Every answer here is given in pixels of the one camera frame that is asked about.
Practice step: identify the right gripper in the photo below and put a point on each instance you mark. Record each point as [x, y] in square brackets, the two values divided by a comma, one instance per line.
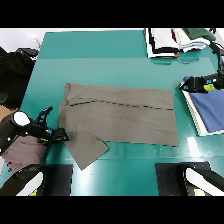
[199, 83]

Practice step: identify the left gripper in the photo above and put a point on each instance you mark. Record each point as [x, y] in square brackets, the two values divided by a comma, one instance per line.
[58, 135]

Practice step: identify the grey-brown T-shirt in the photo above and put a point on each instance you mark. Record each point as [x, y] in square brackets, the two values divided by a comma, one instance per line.
[123, 116]

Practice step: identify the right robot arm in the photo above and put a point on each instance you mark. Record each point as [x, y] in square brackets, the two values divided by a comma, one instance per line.
[200, 176]

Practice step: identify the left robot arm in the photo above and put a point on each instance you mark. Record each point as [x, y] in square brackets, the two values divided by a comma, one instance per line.
[20, 119]

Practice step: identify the blue garment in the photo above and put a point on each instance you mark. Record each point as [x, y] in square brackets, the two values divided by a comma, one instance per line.
[210, 108]

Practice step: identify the mauve garment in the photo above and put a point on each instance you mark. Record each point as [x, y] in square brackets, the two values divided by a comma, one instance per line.
[25, 151]

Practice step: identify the dark green garment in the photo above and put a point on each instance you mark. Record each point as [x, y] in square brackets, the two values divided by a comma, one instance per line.
[201, 33]

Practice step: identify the black garment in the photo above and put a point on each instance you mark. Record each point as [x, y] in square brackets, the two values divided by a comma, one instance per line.
[13, 76]
[148, 43]

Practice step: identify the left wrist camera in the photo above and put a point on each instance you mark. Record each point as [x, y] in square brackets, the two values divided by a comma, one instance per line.
[44, 113]

